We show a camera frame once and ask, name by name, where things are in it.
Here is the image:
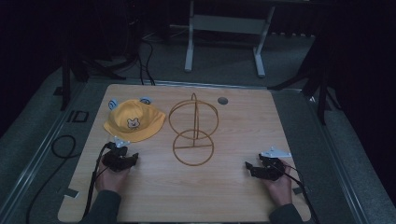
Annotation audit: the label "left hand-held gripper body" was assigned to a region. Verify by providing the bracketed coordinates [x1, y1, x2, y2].
[102, 135, 134, 173]

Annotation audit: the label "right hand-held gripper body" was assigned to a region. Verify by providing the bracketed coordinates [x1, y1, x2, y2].
[250, 146, 293, 182]

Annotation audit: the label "yellow bear print bucket hat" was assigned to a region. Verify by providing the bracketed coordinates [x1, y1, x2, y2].
[103, 96, 167, 144]

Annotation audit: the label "golden wire hat stand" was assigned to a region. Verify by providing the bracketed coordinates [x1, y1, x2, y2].
[168, 92, 219, 167]

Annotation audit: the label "person's left hand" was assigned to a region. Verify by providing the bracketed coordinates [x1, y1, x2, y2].
[94, 162, 132, 196]

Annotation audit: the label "person's right hand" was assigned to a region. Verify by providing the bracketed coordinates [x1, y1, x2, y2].
[261, 158, 294, 207]

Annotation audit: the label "grey tape piece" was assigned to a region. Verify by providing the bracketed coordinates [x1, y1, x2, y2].
[63, 188, 80, 199]
[292, 185, 311, 196]

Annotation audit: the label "black tripod stand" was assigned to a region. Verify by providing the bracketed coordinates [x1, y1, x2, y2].
[59, 50, 127, 112]
[266, 31, 343, 126]

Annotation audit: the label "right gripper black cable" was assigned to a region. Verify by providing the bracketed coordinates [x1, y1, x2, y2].
[270, 161, 321, 224]

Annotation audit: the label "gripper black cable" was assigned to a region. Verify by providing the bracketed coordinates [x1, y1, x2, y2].
[81, 142, 117, 219]
[270, 161, 321, 224]

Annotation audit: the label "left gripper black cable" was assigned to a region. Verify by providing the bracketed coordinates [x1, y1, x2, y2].
[81, 142, 117, 219]

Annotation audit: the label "black looped floor cable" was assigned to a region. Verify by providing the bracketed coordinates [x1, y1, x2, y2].
[25, 133, 78, 224]

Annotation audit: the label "black hanging cables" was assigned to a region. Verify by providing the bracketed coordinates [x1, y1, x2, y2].
[135, 35, 157, 87]

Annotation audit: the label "white metal desk frame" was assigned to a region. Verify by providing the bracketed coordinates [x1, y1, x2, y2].
[183, 0, 277, 78]

